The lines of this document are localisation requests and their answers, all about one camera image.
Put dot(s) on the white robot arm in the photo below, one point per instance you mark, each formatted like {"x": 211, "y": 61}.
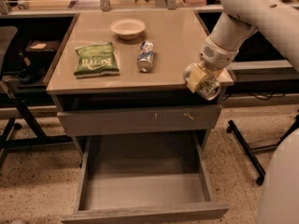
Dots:
{"x": 278, "y": 23}

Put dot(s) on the open grey middle drawer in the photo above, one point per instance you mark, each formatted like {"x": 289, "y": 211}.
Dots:
{"x": 144, "y": 178}

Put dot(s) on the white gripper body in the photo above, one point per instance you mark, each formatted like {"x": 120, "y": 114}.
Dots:
{"x": 215, "y": 57}

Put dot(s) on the green white 7up can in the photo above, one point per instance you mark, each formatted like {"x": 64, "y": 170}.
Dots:
{"x": 209, "y": 89}

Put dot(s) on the grey drawer cabinet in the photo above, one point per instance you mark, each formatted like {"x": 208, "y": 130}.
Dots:
{"x": 177, "y": 36}

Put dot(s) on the blue white pepsi can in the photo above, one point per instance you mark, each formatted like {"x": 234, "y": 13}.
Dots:
{"x": 145, "y": 56}

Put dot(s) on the black wheeled stand base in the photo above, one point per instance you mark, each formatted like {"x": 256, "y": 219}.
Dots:
{"x": 251, "y": 148}

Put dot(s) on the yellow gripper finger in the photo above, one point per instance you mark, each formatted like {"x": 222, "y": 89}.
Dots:
{"x": 216, "y": 73}
{"x": 194, "y": 76}

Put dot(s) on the green chip bag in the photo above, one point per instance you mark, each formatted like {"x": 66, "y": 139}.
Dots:
{"x": 96, "y": 60}

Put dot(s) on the white paper bowl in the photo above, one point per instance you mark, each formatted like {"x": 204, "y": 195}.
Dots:
{"x": 127, "y": 29}

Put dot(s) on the closed grey top drawer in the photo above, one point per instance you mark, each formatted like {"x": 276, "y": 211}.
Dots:
{"x": 140, "y": 120}

